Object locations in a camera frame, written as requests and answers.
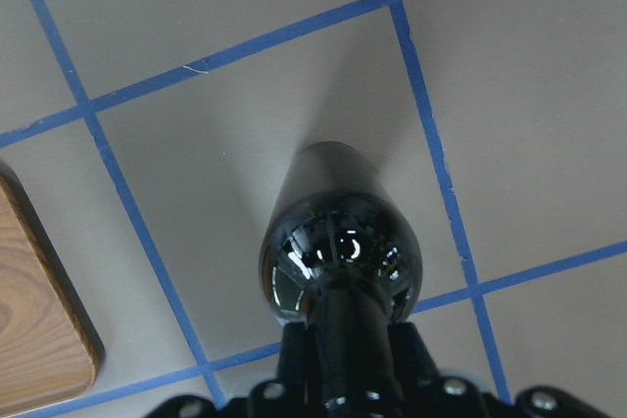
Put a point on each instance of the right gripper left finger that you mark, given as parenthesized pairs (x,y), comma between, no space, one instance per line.
(297,362)

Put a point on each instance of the dark wine bottle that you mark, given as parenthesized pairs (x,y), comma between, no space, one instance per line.
(339,256)

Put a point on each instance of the wooden tray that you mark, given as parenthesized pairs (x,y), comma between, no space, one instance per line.
(50,349)

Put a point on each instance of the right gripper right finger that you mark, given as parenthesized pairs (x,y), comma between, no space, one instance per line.
(413,363)

